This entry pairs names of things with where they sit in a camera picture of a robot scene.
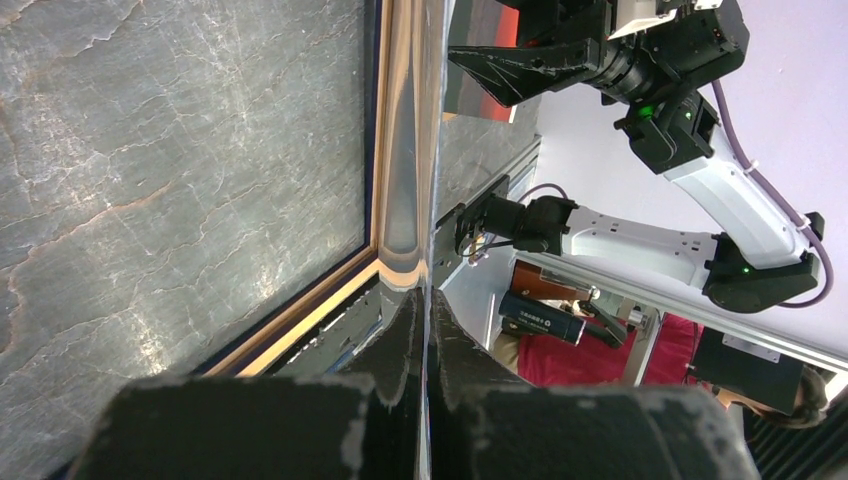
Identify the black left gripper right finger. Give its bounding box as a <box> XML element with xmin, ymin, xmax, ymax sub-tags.
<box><xmin>428</xmin><ymin>292</ymin><xmax>759</xmax><ymax>479</ymax></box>

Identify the wooden picture frame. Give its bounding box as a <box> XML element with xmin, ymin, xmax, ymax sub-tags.
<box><xmin>201</xmin><ymin>1</ymin><xmax>400</xmax><ymax>377</ymax></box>

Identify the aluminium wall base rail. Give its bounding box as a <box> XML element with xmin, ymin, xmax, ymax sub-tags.
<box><xmin>435</xmin><ymin>134</ymin><xmax>542</xmax><ymax>230</ymax></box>

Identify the person in red shirt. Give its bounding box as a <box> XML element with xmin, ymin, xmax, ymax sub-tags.
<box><xmin>490</xmin><ymin>314</ymin><xmax>829</xmax><ymax>429</ymax></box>

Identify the red sunset photo print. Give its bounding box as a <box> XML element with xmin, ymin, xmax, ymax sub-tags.
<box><xmin>443</xmin><ymin>0</ymin><xmax>519</xmax><ymax>124</ymax></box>

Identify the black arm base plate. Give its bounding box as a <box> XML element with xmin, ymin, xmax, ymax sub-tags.
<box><xmin>432</xmin><ymin>175</ymin><xmax>510</xmax><ymax>288</ymax></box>

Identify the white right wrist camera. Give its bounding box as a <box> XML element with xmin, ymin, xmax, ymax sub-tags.
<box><xmin>608</xmin><ymin>0</ymin><xmax>723</xmax><ymax>40</ymax></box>

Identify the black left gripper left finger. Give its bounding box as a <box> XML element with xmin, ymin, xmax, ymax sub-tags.
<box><xmin>70</xmin><ymin>289</ymin><xmax>424</xmax><ymax>479</ymax></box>

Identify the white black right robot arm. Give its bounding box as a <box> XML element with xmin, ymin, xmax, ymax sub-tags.
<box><xmin>447</xmin><ymin>1</ymin><xmax>835</xmax><ymax>314</ymax></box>

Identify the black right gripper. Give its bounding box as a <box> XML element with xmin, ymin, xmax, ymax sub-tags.
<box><xmin>448</xmin><ymin>0</ymin><xmax>750</xmax><ymax>107</ymax></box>

